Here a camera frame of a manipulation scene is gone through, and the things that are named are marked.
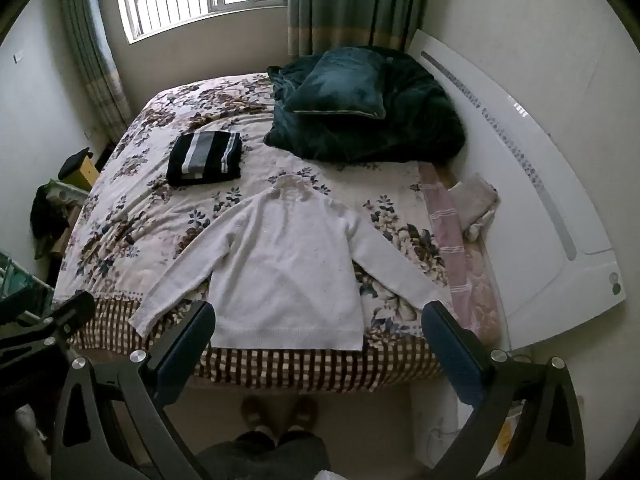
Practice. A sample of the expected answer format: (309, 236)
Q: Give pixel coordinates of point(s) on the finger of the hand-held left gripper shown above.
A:
(70, 315)

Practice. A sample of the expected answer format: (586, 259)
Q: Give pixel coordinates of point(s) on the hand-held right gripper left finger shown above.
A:
(187, 342)

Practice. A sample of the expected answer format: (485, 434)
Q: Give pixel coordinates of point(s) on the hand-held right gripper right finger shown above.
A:
(450, 345)

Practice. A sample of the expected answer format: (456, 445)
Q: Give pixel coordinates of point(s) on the white knit sweater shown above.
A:
(285, 270)

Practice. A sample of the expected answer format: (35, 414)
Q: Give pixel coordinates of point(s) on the dark hanging clothes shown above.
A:
(47, 220)

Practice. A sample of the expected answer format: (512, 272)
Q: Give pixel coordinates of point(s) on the green rack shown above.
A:
(25, 285)

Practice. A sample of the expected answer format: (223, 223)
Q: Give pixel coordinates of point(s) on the person's left slipper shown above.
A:
(254, 412)

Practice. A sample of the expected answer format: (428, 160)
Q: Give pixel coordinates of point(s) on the person's slipper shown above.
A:
(254, 412)
(304, 412)

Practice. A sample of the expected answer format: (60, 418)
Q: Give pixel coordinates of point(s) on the pink striped cloth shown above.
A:
(447, 230)

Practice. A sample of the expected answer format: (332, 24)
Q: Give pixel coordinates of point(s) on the floral bed sheet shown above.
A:
(150, 210)

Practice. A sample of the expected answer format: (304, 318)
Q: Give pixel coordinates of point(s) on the person's right slipper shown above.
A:
(304, 412)

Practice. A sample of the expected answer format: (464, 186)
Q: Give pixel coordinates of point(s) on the white headboard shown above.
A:
(540, 240)

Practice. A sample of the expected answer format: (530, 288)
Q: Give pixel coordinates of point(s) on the yellow wooden nightstand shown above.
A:
(87, 175)

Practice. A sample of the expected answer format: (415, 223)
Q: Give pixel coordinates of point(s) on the beige crumpled cloth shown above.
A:
(475, 200)

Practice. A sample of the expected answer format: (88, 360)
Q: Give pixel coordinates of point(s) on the black grey striped folded sweater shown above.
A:
(205, 160)

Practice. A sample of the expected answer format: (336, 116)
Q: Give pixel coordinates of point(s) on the dark green quilt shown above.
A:
(390, 130)

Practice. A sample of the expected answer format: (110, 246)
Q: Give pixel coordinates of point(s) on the green striped curtain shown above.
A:
(350, 5)
(95, 60)

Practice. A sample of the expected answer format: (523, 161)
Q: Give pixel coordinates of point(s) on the dark green pillow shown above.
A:
(335, 85)

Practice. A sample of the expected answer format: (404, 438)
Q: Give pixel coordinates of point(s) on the white wall switch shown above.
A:
(19, 57)

